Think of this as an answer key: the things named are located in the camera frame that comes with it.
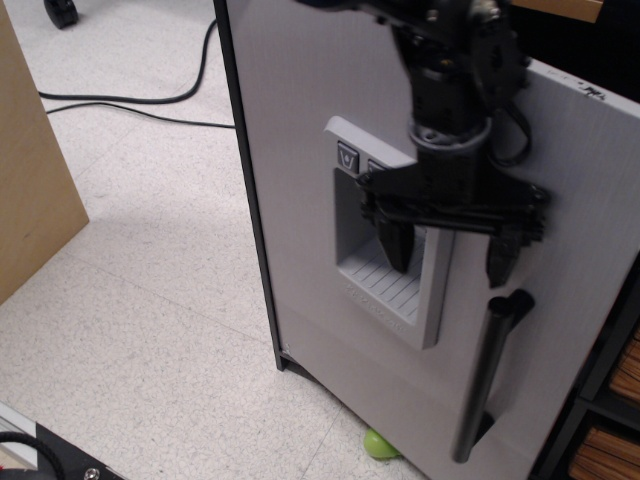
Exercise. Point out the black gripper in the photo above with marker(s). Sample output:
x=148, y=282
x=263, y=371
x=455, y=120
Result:
x=465, y=193

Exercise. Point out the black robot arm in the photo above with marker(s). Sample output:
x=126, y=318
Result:
x=464, y=66

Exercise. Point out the dark grey fridge cabinet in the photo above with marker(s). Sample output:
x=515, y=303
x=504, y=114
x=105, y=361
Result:
x=250, y=200

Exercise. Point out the grey side shelf unit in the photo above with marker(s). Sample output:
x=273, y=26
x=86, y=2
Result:
x=591, y=402

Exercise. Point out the small green toy pear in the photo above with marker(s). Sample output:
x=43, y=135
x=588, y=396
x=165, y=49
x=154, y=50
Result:
x=377, y=447

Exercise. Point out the wicker basket upper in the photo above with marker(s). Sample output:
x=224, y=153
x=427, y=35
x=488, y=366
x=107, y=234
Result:
x=625, y=377

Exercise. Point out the wicker basket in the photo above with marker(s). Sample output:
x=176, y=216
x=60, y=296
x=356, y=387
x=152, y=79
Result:
x=604, y=454
x=625, y=377

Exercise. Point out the wicker basket lower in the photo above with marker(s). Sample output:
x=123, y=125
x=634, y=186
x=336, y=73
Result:
x=604, y=454

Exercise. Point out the wooden board top right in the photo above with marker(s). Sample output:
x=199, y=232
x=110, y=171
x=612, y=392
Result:
x=581, y=10

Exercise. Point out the light wooden panel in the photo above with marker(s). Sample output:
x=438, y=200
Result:
x=41, y=210

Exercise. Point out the black caster wheel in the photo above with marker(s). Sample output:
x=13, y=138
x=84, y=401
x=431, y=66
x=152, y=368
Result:
x=62, y=13

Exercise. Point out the black fridge door handle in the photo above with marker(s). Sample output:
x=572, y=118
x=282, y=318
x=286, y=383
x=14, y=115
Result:
x=503, y=314

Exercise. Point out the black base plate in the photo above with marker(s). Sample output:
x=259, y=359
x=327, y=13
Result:
x=77, y=464

